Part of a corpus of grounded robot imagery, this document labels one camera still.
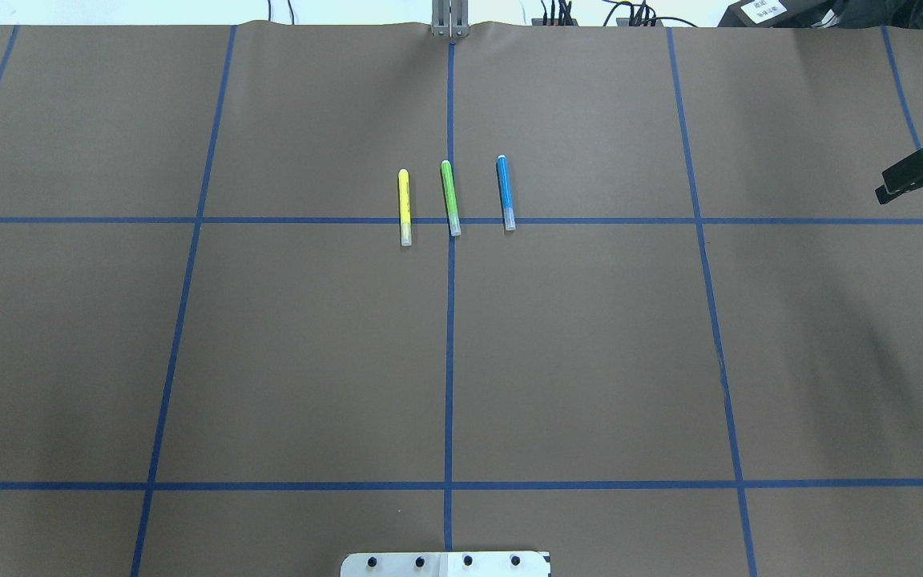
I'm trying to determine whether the blue marker pen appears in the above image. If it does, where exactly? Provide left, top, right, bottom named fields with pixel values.
left=495, top=155, right=517, bottom=232

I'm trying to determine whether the black box with label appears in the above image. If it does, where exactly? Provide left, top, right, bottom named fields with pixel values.
left=718, top=1, right=848, bottom=29

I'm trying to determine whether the green marker pen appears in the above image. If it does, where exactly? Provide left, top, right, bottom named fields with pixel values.
left=440, top=159, right=462, bottom=238

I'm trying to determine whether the yellow marker pen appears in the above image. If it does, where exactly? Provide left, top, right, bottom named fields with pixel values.
left=397, top=168, right=413, bottom=248

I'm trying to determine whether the aluminium frame post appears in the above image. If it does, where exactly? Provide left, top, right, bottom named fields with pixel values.
left=431, top=0, right=471, bottom=39

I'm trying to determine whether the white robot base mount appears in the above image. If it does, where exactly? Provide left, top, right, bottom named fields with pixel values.
left=340, top=551, right=552, bottom=576

